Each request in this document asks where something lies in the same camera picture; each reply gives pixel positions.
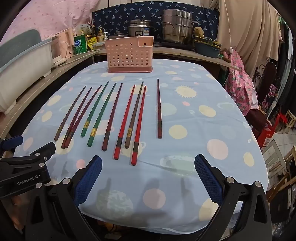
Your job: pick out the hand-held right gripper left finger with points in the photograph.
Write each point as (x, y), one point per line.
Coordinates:
(89, 178)

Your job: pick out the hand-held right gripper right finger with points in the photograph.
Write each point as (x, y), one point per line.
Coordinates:
(208, 178)

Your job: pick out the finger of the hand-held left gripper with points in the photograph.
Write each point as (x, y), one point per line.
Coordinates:
(15, 140)
(44, 150)

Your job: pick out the dark red chopstick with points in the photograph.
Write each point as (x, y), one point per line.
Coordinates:
(84, 115)
(158, 109)
(113, 115)
(77, 117)

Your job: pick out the pink perforated utensil basket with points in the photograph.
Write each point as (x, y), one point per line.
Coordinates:
(129, 55)

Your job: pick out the blue planet print tablecloth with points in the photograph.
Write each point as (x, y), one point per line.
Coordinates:
(189, 115)

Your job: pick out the green chopstick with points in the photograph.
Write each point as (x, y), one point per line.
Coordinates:
(96, 107)
(103, 113)

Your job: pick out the white plastic tub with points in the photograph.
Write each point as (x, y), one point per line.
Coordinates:
(23, 74)

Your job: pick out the red plastic stool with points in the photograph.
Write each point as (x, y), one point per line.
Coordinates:
(266, 136)

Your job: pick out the pink pineapple print cloth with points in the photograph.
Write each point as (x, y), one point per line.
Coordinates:
(240, 85)

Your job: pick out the wooden stool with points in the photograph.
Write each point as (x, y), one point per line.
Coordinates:
(289, 121)

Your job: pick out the white kitchen appliance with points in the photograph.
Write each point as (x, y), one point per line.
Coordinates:
(56, 49)

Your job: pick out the green dish soap bottle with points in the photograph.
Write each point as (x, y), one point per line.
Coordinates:
(79, 45)

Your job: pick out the pink electric kettle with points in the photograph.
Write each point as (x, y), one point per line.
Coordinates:
(67, 37)

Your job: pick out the yellow seasoning packet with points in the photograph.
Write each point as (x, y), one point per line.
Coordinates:
(91, 43)

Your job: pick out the clear food container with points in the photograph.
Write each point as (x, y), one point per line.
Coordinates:
(101, 44)

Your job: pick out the wooden rolling pin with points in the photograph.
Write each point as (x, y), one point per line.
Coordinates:
(226, 58)

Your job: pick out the dark metal chair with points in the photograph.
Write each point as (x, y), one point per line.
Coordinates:
(271, 71)

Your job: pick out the blue plastic basin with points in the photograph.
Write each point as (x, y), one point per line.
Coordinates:
(205, 51)

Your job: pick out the pink dotted curtain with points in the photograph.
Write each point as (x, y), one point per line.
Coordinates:
(46, 16)

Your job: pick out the yellow oil bottle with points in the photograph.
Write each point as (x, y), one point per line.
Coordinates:
(100, 33)

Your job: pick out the pump soap bottle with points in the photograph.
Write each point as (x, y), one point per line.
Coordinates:
(106, 36)

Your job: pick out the dark sauce bottle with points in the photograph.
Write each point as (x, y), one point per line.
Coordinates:
(93, 30)

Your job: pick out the small steel pot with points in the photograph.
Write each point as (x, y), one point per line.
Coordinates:
(118, 35)

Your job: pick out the black induction cooker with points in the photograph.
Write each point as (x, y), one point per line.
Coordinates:
(171, 45)

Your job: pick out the loofah sponge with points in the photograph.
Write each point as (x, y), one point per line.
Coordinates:
(198, 31)

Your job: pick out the navy leaf print cloth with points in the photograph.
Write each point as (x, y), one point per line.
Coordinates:
(115, 16)

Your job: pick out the large steel steamer pot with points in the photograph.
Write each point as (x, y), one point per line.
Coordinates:
(178, 25)

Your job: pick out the steel rice cooker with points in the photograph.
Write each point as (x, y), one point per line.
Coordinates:
(140, 27)

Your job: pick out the beige curtain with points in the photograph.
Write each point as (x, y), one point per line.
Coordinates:
(249, 27)

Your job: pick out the hanging dark clothes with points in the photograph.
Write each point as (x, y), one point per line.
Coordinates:
(286, 39)

